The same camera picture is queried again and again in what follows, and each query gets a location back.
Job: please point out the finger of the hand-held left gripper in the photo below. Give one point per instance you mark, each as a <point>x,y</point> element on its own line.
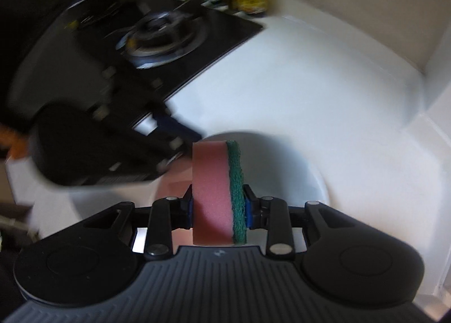
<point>155,152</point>
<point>179,127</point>

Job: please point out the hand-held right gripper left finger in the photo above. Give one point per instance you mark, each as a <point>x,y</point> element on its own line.
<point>190,212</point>

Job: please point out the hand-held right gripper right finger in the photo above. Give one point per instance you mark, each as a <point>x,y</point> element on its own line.
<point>248,214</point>

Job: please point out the pink sponge with green scourer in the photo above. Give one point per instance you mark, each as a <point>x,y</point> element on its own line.
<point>211,196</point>

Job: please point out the white ceramic bowl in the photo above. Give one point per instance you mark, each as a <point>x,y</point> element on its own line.
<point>282,175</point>

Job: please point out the person's left hand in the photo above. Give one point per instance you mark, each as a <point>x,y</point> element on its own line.
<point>16,145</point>

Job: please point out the black glass gas stove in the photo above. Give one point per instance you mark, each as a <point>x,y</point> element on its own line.
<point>222,36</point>

